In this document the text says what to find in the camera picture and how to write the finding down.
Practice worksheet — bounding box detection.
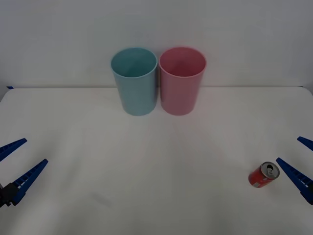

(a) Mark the pink plastic bin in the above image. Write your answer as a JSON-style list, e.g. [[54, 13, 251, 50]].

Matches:
[[158, 47, 207, 117]]

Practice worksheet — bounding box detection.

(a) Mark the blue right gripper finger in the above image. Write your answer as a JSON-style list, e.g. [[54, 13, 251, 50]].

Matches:
[[275, 157, 313, 206], [296, 136, 313, 151]]

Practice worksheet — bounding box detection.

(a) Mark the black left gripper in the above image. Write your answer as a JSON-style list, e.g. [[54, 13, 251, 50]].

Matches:
[[0, 138, 49, 209]]

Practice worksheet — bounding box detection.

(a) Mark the pale blue plastic bin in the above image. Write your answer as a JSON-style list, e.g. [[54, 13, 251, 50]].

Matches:
[[110, 47, 158, 117]]

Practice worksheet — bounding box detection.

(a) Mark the red drink can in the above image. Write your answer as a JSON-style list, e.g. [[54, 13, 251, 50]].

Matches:
[[248, 161, 280, 188]]

